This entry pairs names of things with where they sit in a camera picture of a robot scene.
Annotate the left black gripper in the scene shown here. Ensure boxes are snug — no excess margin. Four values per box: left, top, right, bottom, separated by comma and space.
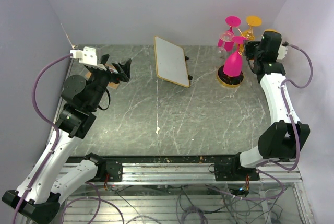
88, 53, 131, 110

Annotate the pink wine glass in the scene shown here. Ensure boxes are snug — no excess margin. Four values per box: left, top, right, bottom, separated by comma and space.
223, 36, 247, 77
217, 16, 241, 52

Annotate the clear wine glass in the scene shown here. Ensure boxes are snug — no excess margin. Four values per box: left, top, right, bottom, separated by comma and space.
217, 30, 234, 58

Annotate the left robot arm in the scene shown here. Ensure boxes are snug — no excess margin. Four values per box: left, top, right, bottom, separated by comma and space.
2, 54, 132, 223

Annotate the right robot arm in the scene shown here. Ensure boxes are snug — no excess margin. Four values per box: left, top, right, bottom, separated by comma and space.
209, 31, 311, 182

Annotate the right orange wine glass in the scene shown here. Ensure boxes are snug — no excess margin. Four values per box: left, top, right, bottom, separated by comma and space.
264, 28, 278, 33

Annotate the orange wine glass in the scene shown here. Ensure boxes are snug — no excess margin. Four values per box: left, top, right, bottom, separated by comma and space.
264, 28, 278, 33
241, 16, 262, 41

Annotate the back orange wine glass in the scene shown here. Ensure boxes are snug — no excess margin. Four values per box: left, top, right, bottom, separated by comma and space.
241, 16, 262, 41

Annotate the gold wine glass rack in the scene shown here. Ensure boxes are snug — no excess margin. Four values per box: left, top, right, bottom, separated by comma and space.
216, 27, 255, 88

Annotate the orange picture card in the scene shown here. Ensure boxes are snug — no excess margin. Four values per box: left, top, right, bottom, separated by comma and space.
85, 65, 120, 90

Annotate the white board yellow rim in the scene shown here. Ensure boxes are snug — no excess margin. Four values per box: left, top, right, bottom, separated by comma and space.
154, 36, 190, 88

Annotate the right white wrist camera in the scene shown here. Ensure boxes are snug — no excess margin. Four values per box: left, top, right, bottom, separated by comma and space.
277, 42, 289, 60

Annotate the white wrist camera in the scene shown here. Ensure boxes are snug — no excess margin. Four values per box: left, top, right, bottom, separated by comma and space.
277, 42, 289, 60
70, 46, 107, 70

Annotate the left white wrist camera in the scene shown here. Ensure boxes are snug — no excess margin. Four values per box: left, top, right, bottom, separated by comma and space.
70, 46, 107, 70

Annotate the aluminium mounting rail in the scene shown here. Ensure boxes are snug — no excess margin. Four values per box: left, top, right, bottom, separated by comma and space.
108, 163, 303, 185

